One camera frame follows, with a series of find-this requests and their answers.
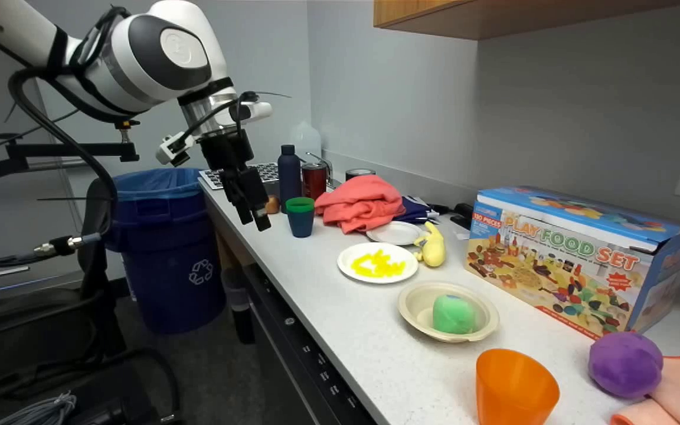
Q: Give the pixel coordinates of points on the small orange toy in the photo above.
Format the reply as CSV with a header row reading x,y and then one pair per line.
x,y
273,205

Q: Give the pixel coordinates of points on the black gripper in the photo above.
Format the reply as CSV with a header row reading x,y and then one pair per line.
x,y
228,154

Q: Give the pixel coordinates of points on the green toy fruit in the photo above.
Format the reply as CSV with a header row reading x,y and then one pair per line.
x,y
455,315

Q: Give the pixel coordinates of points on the white plate with yellow food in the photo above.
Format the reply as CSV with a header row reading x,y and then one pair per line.
x,y
377,263

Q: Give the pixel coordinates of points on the purple toy ball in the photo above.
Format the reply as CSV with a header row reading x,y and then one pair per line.
x,y
625,364

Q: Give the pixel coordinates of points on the dark red cup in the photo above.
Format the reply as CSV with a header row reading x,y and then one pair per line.
x,y
316,179

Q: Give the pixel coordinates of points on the play food set box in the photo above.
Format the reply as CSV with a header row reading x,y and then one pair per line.
x,y
589,266

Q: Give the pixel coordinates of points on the dark blue bottle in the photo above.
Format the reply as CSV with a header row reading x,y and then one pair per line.
x,y
290,174

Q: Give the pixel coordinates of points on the blue cup green rim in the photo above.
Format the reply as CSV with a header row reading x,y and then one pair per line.
x,y
300,215

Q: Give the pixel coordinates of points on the red cloth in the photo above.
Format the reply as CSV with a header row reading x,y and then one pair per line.
x,y
360,203

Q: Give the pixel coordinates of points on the orange plastic cup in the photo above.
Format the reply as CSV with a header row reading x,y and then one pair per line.
x,y
514,387

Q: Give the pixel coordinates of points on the beige plate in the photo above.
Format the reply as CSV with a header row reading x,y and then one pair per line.
x,y
416,301

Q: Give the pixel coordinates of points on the yellow toy banana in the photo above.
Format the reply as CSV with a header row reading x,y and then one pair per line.
x,y
430,247

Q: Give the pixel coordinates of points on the wooden cabinet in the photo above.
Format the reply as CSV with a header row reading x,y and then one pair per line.
x,y
482,20

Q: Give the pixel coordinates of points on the blue recycling bin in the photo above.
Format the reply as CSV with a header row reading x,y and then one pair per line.
x,y
163,235

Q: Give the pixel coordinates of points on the laptop keyboard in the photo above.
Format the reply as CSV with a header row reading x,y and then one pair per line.
x,y
211,179

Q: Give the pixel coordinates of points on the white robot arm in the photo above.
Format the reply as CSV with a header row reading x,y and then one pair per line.
x,y
134,61

